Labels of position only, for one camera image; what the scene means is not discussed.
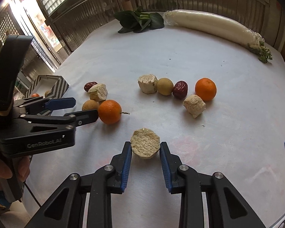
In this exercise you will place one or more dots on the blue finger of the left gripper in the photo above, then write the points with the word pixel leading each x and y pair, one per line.
pixel 35 105

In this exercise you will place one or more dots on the striped cardboard tray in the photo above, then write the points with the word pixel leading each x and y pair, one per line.
pixel 56 84

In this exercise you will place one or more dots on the round beige sugarcane chunk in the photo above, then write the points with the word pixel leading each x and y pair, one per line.
pixel 145 143

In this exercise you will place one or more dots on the long white radish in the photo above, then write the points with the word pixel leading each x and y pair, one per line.
pixel 222 27

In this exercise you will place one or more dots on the orange mandarin far right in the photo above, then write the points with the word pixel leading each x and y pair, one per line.
pixel 205 89

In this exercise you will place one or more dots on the tan longan right group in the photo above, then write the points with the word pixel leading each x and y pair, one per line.
pixel 165 86

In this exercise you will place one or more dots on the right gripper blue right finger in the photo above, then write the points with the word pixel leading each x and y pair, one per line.
pixel 225 205

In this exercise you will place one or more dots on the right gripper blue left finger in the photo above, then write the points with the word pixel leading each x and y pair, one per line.
pixel 65 207

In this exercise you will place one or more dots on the large orange mandarin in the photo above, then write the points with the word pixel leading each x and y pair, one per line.
pixel 35 95

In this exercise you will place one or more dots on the dark red jujube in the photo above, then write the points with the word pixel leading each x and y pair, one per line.
pixel 180 90
pixel 88 85

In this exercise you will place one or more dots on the dark green leafy vegetable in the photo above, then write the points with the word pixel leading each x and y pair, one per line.
pixel 138 21

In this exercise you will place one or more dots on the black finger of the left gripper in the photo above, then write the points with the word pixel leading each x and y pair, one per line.
pixel 84 117

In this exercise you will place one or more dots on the orange mandarin with stem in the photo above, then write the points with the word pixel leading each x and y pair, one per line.
pixel 110 112

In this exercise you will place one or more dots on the person's left hand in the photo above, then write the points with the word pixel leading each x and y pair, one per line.
pixel 23 170

